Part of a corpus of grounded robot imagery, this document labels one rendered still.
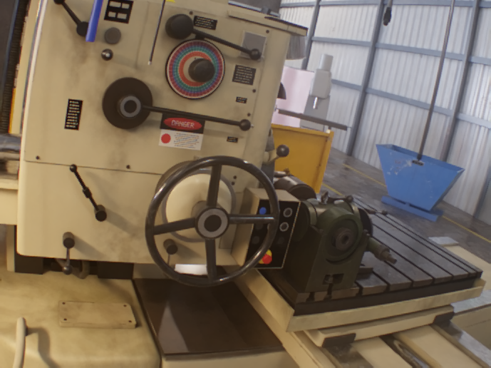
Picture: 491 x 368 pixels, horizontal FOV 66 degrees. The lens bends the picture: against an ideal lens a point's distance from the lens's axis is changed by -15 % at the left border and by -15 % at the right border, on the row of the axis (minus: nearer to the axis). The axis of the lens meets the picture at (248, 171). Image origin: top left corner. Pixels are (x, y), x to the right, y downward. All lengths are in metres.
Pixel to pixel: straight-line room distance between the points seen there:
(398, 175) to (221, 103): 6.40
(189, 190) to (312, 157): 3.34
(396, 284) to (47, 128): 1.47
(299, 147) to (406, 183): 3.49
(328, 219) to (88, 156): 0.83
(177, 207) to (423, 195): 6.47
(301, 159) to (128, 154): 3.29
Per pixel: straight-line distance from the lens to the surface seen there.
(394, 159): 7.56
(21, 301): 1.96
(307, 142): 4.41
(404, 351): 2.02
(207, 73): 1.18
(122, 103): 1.15
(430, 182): 7.42
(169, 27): 1.19
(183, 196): 1.21
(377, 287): 1.81
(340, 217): 1.54
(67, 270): 1.35
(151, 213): 1.08
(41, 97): 1.22
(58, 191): 1.29
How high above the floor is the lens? 1.71
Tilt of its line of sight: 13 degrees down
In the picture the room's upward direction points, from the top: 13 degrees clockwise
